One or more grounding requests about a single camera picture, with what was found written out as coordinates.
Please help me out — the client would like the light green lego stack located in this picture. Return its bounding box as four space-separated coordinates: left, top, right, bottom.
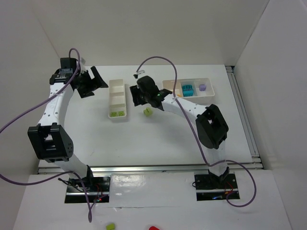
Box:
143 107 153 117

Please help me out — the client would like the long teal lego brick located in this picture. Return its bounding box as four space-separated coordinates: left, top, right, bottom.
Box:
182 84 194 97

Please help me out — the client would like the small purple lego brick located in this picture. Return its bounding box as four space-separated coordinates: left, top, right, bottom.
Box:
199 84 207 92

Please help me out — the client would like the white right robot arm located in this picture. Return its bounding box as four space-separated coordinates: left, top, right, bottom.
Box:
130 76 229 183

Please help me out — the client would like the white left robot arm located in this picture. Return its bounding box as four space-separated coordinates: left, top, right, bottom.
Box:
27 57 108 187

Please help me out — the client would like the narrow white compartment tray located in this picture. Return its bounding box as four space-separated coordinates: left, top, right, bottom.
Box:
108 79 127 123

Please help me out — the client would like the wide white compartment tray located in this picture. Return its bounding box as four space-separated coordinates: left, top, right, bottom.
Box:
162 78 215 105

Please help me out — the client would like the red object at edge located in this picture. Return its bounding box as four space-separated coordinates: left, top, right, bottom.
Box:
148 226 160 230

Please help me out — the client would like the green lego on foreground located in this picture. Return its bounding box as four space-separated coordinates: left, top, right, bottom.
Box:
106 223 116 230

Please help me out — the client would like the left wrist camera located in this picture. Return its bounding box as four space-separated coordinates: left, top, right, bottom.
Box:
80 58 86 73

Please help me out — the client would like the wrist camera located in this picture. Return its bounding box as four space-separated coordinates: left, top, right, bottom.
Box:
133 70 145 79
80 58 86 73

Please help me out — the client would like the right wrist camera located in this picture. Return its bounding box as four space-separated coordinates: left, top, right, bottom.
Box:
133 70 145 79

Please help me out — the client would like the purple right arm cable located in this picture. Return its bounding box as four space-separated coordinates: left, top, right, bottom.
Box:
136 56 257 207

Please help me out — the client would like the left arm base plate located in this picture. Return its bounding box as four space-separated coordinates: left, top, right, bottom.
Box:
58 176 111 204

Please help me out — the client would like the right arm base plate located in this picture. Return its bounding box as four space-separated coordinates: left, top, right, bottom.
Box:
191 171 240 201

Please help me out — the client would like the aluminium rail front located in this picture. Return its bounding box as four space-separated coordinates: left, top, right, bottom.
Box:
37 162 263 174

